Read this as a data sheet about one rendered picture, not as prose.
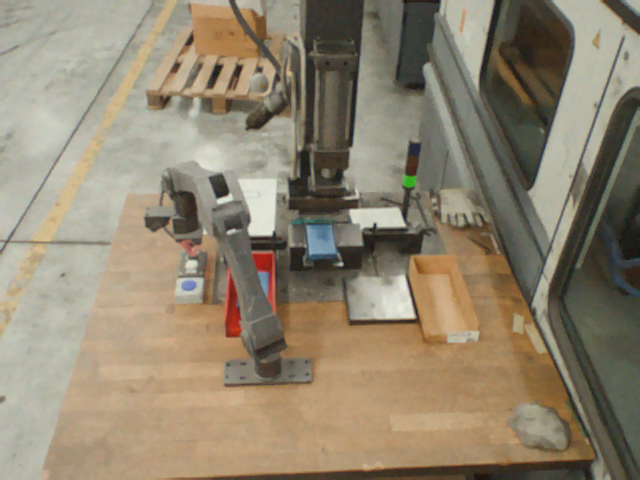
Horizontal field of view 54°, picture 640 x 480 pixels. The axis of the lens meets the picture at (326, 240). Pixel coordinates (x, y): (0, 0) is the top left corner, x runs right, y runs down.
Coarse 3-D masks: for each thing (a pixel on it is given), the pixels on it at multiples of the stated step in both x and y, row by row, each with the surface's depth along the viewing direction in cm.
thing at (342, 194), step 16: (320, 176) 156; (336, 176) 156; (288, 192) 157; (304, 192) 158; (320, 192) 153; (336, 192) 154; (352, 192) 158; (288, 208) 157; (304, 208) 157; (320, 208) 158; (336, 208) 158; (352, 208) 158
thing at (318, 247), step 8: (328, 224) 172; (312, 232) 169; (320, 232) 170; (328, 232) 170; (312, 240) 167; (320, 240) 167; (328, 240) 167; (312, 248) 164; (320, 248) 164; (328, 248) 164; (312, 256) 160; (320, 256) 160; (328, 256) 161; (336, 256) 161
